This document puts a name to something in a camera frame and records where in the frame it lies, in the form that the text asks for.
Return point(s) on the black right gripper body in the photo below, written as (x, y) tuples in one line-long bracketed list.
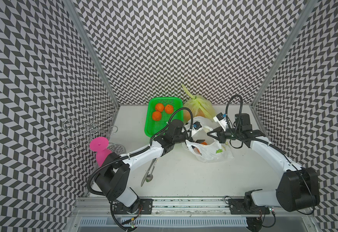
[(220, 136)]

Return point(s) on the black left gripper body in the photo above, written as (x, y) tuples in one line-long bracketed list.
[(190, 132)]

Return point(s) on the white printed plastic bag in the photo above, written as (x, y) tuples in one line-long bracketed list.
[(214, 151)]

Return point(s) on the yellow-green plastic bag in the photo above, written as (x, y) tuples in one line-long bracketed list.
[(198, 105)]

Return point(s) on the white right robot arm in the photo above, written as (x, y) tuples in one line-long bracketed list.
[(298, 188)]

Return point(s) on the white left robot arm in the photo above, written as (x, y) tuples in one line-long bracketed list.
[(111, 178)]

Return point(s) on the green plastic basket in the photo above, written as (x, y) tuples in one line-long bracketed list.
[(152, 126)]

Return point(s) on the metal knife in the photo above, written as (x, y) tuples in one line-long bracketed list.
[(147, 172)]

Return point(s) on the metal spoon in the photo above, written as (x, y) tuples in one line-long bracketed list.
[(150, 176)]

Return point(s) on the pink plastic cup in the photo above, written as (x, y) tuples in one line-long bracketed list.
[(100, 146)]

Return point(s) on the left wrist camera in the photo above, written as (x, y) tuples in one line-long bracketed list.
[(196, 127)]

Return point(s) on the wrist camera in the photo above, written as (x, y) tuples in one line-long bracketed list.
[(196, 127), (221, 119)]

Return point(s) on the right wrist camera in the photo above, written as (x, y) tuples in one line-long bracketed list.
[(221, 119)]

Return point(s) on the metal wire rack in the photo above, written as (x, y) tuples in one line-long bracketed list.
[(90, 128)]

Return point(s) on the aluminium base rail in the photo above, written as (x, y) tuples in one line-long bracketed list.
[(171, 213)]

